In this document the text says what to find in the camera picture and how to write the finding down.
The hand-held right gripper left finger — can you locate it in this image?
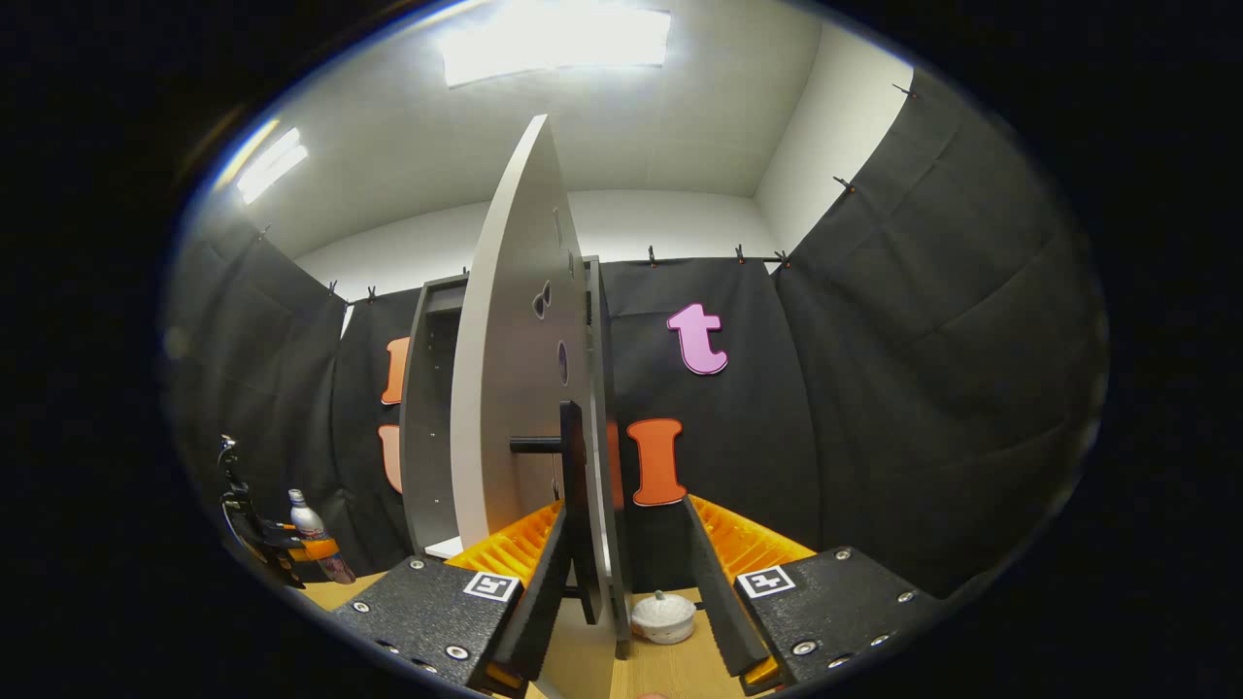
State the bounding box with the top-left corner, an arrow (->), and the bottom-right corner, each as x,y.
330,500 -> 572,695

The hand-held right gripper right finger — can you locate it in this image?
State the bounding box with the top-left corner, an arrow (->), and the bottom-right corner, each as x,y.
683,495 -> 945,692

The silver bottle with colourful label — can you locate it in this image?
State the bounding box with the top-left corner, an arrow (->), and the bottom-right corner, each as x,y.
287,488 -> 358,584

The grey cabinet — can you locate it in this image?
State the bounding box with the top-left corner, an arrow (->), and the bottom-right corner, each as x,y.
398,255 -> 634,661

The beige cabinet door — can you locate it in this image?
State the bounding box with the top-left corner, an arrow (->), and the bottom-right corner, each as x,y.
449,114 -> 615,699

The white ceramic lidded jar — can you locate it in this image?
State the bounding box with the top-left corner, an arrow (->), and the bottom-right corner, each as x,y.
631,589 -> 698,647

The black backdrop cloth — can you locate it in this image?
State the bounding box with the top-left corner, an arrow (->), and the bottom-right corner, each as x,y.
160,68 -> 1110,598

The narrow ceiling light panel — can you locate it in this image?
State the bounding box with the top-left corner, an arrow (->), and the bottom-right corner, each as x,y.
236,126 -> 310,205

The row of black cloth clips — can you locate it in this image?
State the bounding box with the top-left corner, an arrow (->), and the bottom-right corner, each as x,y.
257,83 -> 919,302

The large ceiling light panel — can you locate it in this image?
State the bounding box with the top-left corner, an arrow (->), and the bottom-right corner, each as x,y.
437,8 -> 673,88

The black door handle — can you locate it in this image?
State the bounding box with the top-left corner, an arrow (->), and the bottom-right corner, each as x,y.
510,400 -> 603,625

